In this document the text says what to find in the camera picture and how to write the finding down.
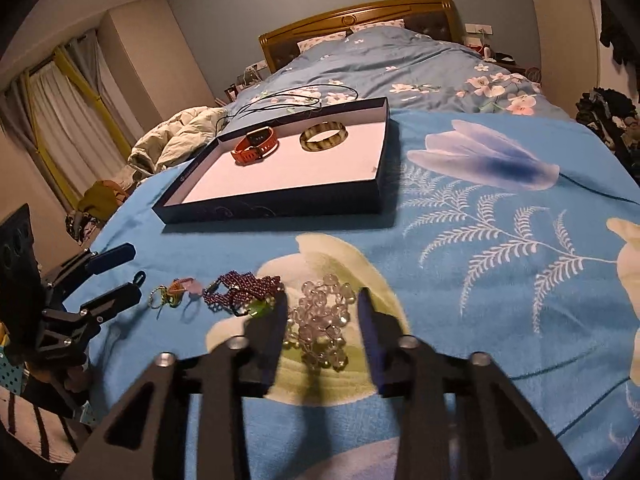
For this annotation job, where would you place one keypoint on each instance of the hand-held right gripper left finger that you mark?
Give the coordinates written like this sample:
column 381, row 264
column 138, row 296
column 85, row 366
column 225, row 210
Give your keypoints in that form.
column 277, row 340

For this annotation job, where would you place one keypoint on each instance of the orange smartwatch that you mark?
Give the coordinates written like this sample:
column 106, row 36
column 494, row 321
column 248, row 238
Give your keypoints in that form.
column 245, row 152

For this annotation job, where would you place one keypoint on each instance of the white sheer curtain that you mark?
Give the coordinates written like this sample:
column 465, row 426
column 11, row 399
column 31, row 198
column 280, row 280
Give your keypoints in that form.
column 65, row 120

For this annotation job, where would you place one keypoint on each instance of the light blue floral blanket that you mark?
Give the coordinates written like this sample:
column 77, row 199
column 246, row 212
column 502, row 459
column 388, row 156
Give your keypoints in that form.
column 450, row 310

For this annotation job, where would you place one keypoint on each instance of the wooden headboard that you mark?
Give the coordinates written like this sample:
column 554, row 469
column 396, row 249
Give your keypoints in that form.
column 350, row 15

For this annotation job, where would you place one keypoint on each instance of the person's left hand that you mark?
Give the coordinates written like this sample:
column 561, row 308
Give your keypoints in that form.
column 75, row 379

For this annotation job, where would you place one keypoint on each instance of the grey yellow-trimmed curtain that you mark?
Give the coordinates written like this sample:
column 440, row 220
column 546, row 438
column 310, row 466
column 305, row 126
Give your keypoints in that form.
column 80, row 67

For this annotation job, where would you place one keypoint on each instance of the yellow cloth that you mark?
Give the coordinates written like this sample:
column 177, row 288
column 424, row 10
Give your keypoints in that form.
column 102, row 197

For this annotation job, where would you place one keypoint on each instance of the beige down jacket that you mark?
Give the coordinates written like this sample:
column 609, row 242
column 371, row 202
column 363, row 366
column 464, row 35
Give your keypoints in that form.
column 170, row 140

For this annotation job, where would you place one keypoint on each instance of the floral pillow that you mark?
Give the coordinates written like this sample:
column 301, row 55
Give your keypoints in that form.
column 377, row 25
column 320, row 41

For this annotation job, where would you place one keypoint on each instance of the black hanging jacket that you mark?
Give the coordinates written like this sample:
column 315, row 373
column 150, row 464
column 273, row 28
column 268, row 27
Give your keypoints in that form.
column 620, row 30

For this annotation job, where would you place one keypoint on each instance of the green brown bangle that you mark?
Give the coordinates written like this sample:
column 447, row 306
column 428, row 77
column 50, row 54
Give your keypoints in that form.
column 325, row 148

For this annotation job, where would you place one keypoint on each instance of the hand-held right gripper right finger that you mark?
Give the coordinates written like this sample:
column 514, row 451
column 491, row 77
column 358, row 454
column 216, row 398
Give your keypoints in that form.
column 367, row 335

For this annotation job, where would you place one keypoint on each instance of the shallow white tray box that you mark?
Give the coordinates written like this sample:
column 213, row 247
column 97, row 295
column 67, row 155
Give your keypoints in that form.
column 300, row 170

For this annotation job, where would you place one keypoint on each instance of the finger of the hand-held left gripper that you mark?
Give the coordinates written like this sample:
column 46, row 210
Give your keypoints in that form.
column 117, row 297
column 112, row 255

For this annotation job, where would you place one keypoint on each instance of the grey-blue floral duvet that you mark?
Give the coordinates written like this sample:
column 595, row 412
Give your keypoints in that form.
column 400, row 55

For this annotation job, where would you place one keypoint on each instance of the white wall socket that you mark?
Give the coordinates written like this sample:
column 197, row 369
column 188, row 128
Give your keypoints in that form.
column 477, row 29
column 256, row 66

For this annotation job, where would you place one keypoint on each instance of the pile of dark clothes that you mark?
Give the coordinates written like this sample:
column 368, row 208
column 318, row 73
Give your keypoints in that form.
column 607, row 115

